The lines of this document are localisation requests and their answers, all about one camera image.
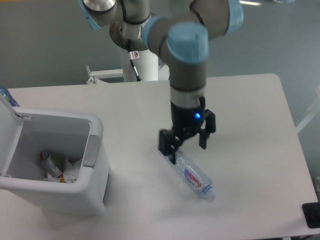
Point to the white frame at right edge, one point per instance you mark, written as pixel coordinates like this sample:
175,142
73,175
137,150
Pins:
311,112

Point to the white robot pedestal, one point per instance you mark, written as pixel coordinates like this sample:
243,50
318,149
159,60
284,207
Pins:
138,63

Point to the blue bottle at left edge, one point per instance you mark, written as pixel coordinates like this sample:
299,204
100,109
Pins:
6,94

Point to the clear plastic water bottle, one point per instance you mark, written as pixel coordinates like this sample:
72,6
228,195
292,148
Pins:
193,175

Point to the colourful trash in can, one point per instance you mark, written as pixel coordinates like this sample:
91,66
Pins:
60,170

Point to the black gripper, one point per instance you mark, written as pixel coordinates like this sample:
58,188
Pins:
186,123

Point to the black device at table edge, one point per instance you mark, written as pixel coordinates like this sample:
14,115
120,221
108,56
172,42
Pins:
311,213

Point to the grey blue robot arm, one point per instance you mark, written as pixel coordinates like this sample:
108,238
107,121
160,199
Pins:
182,43

